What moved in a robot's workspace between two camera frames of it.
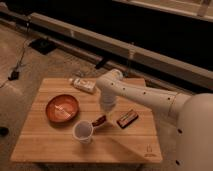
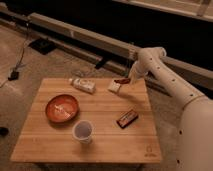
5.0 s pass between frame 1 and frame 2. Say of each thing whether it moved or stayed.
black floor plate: stayed
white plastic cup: stayed
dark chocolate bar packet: stayed
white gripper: moved
